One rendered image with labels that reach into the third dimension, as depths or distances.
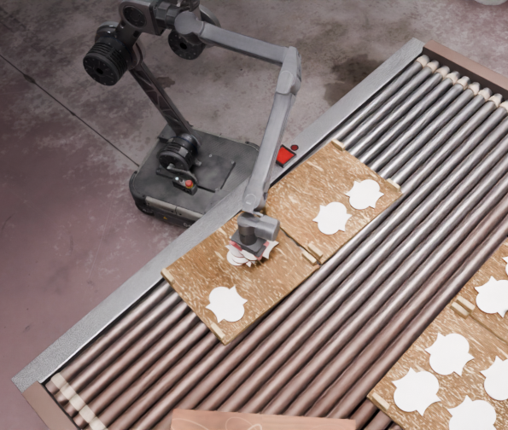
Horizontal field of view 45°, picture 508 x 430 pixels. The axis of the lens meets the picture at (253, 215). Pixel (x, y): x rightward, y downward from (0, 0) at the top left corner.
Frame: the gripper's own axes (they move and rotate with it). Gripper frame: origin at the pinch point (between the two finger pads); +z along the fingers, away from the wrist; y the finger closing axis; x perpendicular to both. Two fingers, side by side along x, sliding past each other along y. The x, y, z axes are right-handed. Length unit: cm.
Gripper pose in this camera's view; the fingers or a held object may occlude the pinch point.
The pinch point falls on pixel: (250, 252)
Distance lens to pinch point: 205.5
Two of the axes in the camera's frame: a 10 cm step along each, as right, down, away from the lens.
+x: -5.4, 7.1, -4.6
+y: -8.4, -4.0, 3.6
